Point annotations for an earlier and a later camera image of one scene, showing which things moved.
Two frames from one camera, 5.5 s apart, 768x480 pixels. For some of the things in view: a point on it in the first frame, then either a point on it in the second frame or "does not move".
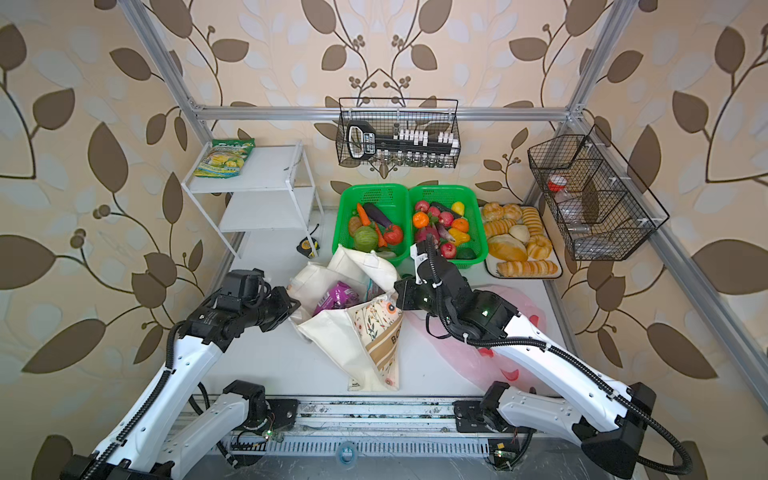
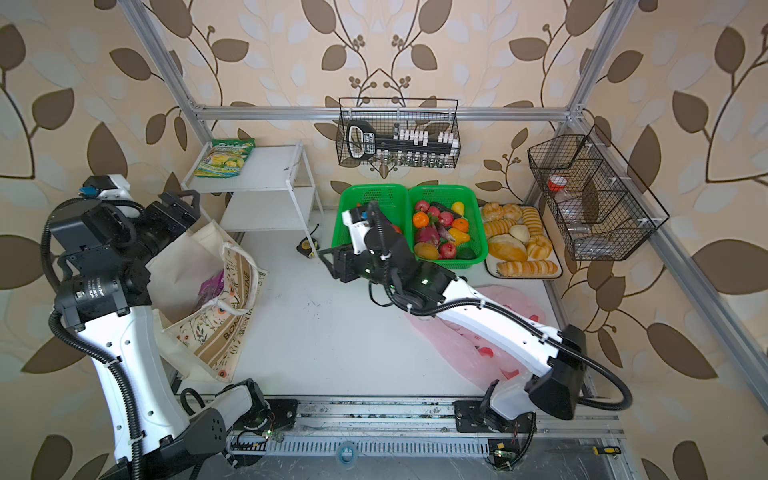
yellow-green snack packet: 225,158 does not move
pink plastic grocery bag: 481,366 does not move
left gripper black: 283,299 -> 159,214
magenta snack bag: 338,297 -> 210,289
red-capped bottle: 568,204 does not move
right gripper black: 406,292 -> 345,260
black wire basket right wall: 603,209 does not move
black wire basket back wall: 400,132 does not move
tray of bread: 519,243 does not move
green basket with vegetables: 374,217 does not move
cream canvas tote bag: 350,313 -> 202,294
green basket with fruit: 452,215 does not move
